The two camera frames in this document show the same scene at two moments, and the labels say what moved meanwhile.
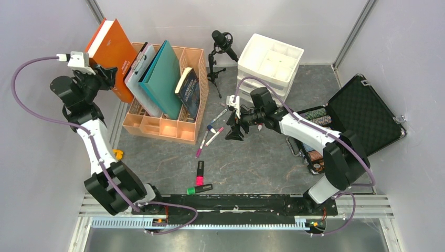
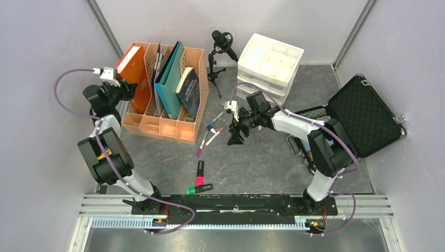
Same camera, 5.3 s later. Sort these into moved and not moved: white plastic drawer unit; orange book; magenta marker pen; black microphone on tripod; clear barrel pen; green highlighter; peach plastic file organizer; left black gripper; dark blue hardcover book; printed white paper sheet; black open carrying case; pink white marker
Moved: left black gripper; peach plastic file organizer; printed white paper sheet; orange book
Not moved: pink white marker; black microphone on tripod; green highlighter; black open carrying case; clear barrel pen; dark blue hardcover book; white plastic drawer unit; magenta marker pen
